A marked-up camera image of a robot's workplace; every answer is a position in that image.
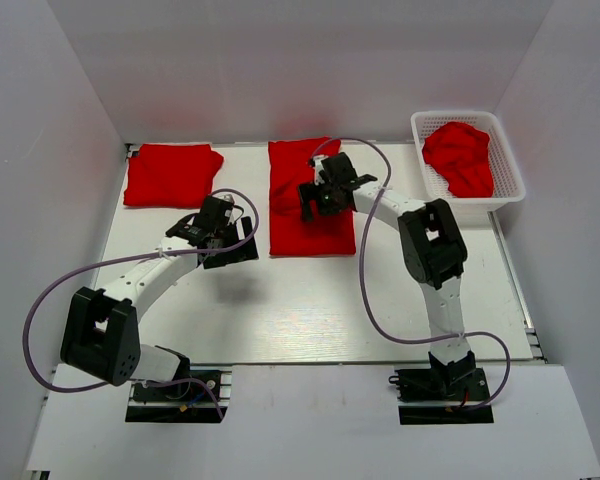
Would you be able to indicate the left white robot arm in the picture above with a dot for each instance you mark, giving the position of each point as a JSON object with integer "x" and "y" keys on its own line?
{"x": 101, "y": 335}

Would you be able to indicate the red t shirt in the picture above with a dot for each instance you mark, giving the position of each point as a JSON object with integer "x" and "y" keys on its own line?
{"x": 289, "y": 234}
{"x": 459, "y": 153}
{"x": 171, "y": 176}

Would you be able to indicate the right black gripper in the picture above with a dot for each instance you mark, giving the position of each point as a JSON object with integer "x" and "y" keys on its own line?
{"x": 309, "y": 192}

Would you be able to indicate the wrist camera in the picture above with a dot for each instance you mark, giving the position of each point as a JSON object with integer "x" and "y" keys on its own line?
{"x": 228, "y": 200}
{"x": 317, "y": 164}

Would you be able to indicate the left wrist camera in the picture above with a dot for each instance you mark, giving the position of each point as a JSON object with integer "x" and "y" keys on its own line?
{"x": 228, "y": 200}

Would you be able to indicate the folded red t shirt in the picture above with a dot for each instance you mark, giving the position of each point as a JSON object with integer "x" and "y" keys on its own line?
{"x": 171, "y": 176}

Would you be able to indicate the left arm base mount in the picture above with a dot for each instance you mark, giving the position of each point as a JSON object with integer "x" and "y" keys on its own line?
{"x": 184, "y": 403}

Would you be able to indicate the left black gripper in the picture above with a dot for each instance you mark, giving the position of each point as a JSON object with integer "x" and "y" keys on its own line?
{"x": 248, "y": 252}

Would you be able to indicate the red t shirt in basket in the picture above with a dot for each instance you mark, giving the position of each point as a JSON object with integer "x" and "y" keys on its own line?
{"x": 459, "y": 153}

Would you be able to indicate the white plastic basket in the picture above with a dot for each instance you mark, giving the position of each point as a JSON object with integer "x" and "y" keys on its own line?
{"x": 508, "y": 184}

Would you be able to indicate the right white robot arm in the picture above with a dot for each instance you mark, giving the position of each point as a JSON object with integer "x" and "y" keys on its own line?
{"x": 433, "y": 251}

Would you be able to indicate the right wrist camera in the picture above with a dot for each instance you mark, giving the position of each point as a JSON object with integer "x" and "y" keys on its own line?
{"x": 317, "y": 164}

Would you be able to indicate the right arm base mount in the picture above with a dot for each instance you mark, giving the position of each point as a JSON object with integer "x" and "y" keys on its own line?
{"x": 421, "y": 403}

